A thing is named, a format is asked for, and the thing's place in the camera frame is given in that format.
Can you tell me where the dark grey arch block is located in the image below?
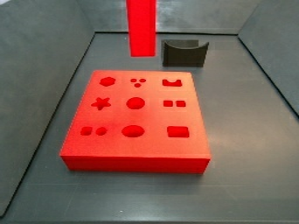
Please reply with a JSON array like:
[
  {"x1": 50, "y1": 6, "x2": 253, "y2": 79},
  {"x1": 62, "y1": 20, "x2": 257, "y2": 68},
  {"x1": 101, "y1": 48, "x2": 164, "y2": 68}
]
[{"x1": 161, "y1": 39, "x2": 209, "y2": 67}]

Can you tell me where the red rectangular gripper bar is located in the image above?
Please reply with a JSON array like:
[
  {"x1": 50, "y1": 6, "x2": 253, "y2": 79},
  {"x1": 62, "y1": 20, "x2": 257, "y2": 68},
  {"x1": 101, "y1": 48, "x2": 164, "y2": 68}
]
[{"x1": 125, "y1": 0, "x2": 156, "y2": 57}]

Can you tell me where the red shape sorting board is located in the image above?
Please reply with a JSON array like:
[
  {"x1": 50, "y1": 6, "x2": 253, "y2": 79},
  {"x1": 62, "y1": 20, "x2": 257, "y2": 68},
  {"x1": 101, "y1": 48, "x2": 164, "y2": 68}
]
[{"x1": 59, "y1": 70, "x2": 210, "y2": 174}]

